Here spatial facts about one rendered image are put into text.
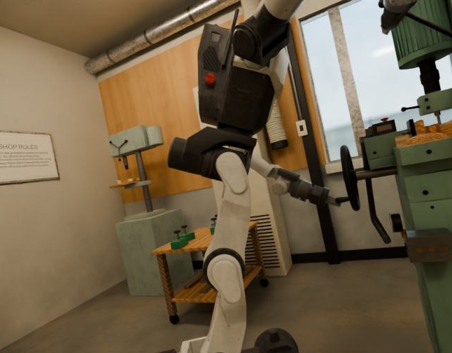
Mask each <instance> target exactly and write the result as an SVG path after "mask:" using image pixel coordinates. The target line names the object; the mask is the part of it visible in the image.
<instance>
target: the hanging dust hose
mask: <svg viewBox="0 0 452 353"><path fill-rule="evenodd" d="M241 5H242V9H243V16H244V21H245V20H247V19H248V18H249V17H250V16H252V15H253V14H254V12H255V10H256V8H257V7H258V5H259V1H258V0H241ZM277 101H278V100H277V98H276V100H275V102H274V106H273V109H272V113H271V117H270V119H269V122H268V123H267V124H266V127H267V131H268V132H267V133H268V137H269V139H270V142H271V143H270V144H271V149H272V150H276V149H280V148H285V147H288V140H287V139H286V138H287V137H286V135H285V134H286V133H285V131H284V126H283V122H282V118H281V117H282V116H281V113H280V111H279V110H280V109H279V107H278V102H277Z"/></svg>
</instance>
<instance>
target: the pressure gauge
mask: <svg viewBox="0 0 452 353"><path fill-rule="evenodd" d="M389 217H390V222H391V227H392V230H393V233H399V232H401V236H402V238H405V237H404V236H405V235H406V234H407V232H406V228H403V226H402V220H401V217H400V214H399V213H396V214H389Z"/></svg>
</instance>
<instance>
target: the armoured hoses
mask: <svg viewBox="0 0 452 353"><path fill-rule="evenodd" d="M359 139H360V145H361V151H362V159H363V168H364V171H367V170H370V167H369V163H368V159H367V154H366V150H365V144H364V139H366V137H360V138H359ZM365 183H366V189H367V197H368V203H369V204H368V205H369V213H370V217H371V218H370V219H371V221H372V223H373V225H374V227H375V228H376V230H377V231H378V233H379V235H380V236H381V238H382V240H383V241H384V243H386V244H389V243H391V239H390V237H389V235H388V234H387V232H386V231H385V229H384V228H383V226H382V225H381V222H380V221H379V220H378V218H377V216H376V209H375V204H374V196H373V190H372V189H373V188H372V179H365Z"/></svg>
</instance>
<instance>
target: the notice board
mask: <svg viewBox="0 0 452 353"><path fill-rule="evenodd" d="M51 179H60V176H59V170H58V166H57V159H56V155H55V150H54V146H53V142H52V135H51V134H50V133H39V132H16V131H5V130H0V184H13V183H21V182H28V181H43V180H51Z"/></svg>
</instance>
